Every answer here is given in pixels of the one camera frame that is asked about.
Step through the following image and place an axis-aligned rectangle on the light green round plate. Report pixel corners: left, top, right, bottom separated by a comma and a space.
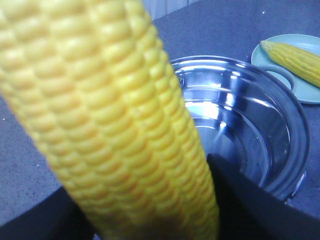
250, 34, 320, 105

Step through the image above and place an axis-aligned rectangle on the white pleated curtain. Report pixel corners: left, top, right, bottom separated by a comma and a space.
142, 0, 198, 20

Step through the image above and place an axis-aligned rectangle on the deep yellow corn cob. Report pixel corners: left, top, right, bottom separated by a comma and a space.
260, 40, 320, 87

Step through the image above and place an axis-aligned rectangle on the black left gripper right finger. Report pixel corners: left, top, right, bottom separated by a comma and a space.
207, 154, 320, 240

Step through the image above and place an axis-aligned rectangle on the pale green electric cooking pot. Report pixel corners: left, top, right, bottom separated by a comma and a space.
171, 55, 310, 201

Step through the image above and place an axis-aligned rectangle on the bright yellow corn cob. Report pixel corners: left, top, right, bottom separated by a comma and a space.
0, 0, 219, 240

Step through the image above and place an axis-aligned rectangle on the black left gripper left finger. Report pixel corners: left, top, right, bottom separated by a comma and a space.
0, 187, 95, 240

